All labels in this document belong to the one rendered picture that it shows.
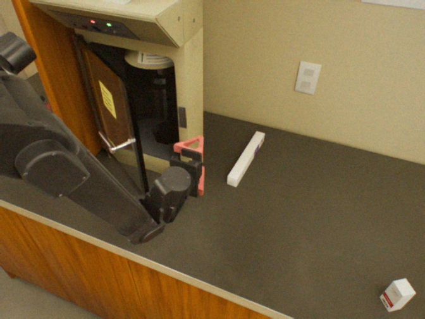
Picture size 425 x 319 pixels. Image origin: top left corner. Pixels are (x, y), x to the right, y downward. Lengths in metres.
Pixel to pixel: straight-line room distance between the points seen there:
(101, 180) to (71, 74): 0.68
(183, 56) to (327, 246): 0.64
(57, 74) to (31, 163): 0.75
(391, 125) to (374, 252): 0.48
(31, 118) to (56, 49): 0.72
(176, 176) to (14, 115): 0.38
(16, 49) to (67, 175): 0.54
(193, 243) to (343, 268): 0.40
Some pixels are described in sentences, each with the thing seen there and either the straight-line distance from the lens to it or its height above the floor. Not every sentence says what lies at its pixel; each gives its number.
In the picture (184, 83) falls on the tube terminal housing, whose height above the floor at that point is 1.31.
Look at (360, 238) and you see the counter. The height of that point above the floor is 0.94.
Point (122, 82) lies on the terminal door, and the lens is 0.72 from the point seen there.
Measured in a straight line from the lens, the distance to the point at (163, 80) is 0.99.
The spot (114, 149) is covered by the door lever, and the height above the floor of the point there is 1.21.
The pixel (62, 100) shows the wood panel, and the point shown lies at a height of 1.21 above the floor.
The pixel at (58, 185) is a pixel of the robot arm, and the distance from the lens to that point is 0.32.
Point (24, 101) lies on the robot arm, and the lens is 0.32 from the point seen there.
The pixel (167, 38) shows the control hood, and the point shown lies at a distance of 0.74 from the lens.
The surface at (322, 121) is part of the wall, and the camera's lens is 1.32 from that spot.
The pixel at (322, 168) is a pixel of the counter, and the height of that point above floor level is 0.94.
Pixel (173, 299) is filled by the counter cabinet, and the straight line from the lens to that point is 1.16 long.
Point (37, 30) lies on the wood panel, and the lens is 0.97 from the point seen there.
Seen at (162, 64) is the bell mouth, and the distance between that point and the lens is 0.91.
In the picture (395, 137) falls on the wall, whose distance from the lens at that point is 1.34.
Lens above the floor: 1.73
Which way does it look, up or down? 44 degrees down
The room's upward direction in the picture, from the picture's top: straight up
